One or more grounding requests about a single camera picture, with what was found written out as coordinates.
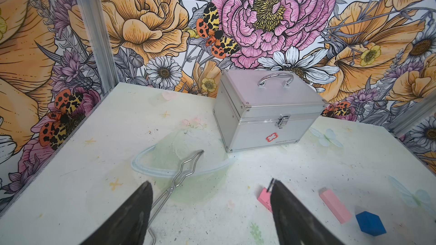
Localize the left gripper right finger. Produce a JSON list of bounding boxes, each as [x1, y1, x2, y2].
[[270, 179, 343, 245]]

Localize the left aluminium frame post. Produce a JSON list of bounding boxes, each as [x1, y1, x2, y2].
[[78, 0, 119, 95]]

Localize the metal wire tongs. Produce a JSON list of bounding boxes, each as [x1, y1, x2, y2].
[[147, 150, 204, 245]]

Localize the aluminium frame post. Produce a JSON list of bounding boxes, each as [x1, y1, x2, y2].
[[386, 90, 436, 138], [78, 0, 119, 95]]

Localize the blue cube block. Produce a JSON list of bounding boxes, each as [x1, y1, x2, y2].
[[355, 211, 387, 237]]

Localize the right aluminium frame post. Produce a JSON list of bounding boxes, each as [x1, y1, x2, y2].
[[386, 90, 436, 138]]

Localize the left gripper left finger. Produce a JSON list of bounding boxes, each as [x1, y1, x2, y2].
[[81, 181, 153, 245]]

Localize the silver metal first-aid case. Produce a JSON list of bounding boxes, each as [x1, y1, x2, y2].
[[213, 69, 327, 153]]

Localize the hot pink rectangular block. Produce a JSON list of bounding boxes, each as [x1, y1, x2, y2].
[[257, 188, 273, 213]]

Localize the clear plastic bowl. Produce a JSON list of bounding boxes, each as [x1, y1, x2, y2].
[[131, 128, 236, 204]]

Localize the light pink rectangular block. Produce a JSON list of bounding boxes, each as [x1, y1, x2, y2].
[[319, 188, 352, 224]]

